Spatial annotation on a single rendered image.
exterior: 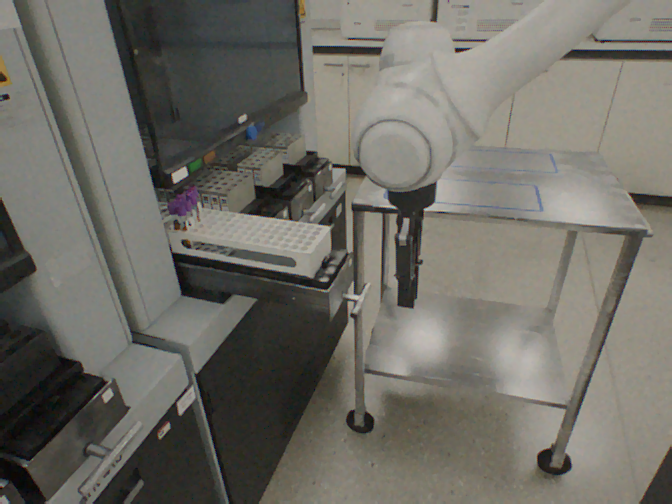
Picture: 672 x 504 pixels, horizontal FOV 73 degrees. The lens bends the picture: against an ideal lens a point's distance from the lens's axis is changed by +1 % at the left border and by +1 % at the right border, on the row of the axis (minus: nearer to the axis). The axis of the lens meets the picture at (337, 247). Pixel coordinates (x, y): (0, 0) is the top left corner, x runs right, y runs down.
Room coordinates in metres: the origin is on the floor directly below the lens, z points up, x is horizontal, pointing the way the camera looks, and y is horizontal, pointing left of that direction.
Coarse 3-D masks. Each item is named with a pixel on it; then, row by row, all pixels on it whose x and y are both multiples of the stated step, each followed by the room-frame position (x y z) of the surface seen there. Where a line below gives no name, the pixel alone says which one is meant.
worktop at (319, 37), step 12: (312, 36) 3.38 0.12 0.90; (324, 36) 3.36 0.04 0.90; (336, 36) 3.34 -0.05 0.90; (588, 36) 2.87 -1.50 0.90; (576, 48) 2.61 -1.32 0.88; (588, 48) 2.59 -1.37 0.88; (600, 48) 2.57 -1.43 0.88; (612, 48) 2.56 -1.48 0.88; (624, 48) 2.54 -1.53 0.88; (636, 48) 2.52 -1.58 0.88; (648, 48) 2.50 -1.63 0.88; (660, 48) 2.48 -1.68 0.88
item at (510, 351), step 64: (384, 192) 0.98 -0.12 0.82; (448, 192) 0.97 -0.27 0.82; (512, 192) 0.96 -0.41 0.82; (576, 192) 0.95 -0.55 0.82; (384, 256) 1.34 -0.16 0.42; (384, 320) 1.15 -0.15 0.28; (448, 320) 1.14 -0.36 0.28; (512, 320) 1.13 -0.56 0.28; (448, 384) 0.88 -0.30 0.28; (512, 384) 0.87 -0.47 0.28; (576, 384) 0.79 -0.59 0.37
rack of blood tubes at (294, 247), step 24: (216, 216) 0.80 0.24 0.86; (240, 216) 0.80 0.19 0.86; (216, 240) 0.71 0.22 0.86; (240, 240) 0.70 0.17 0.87; (264, 240) 0.70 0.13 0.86; (288, 240) 0.70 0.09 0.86; (312, 240) 0.70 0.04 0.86; (264, 264) 0.68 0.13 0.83; (288, 264) 0.71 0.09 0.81; (312, 264) 0.65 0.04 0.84
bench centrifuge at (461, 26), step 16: (448, 0) 2.88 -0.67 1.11; (464, 0) 2.86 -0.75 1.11; (480, 0) 2.83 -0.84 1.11; (496, 0) 2.80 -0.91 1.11; (512, 0) 2.77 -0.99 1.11; (528, 0) 2.74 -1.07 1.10; (448, 16) 2.88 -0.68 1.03; (464, 16) 2.85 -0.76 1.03; (480, 16) 2.82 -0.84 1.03; (496, 16) 2.79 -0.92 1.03; (512, 16) 2.76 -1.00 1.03; (464, 32) 2.85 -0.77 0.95; (480, 32) 2.82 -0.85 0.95; (496, 32) 2.79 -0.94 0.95
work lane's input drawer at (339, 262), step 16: (176, 256) 0.74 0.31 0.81; (192, 256) 0.73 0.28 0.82; (336, 256) 0.71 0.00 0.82; (352, 256) 0.74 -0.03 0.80; (176, 272) 0.73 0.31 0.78; (192, 272) 0.72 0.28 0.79; (208, 272) 0.70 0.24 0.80; (224, 272) 0.69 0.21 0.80; (240, 272) 0.69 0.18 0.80; (256, 272) 0.68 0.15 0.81; (272, 272) 0.67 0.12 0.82; (320, 272) 0.66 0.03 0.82; (336, 272) 0.67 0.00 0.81; (352, 272) 0.74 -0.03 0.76; (208, 288) 0.71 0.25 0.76; (224, 288) 0.69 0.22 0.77; (240, 288) 0.68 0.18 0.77; (256, 288) 0.67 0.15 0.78; (272, 288) 0.66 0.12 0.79; (288, 288) 0.65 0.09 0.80; (304, 288) 0.63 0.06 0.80; (320, 288) 0.63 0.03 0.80; (336, 288) 0.65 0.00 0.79; (368, 288) 0.70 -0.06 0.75; (288, 304) 0.65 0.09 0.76; (304, 304) 0.64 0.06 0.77; (320, 304) 0.63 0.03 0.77; (336, 304) 0.65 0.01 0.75
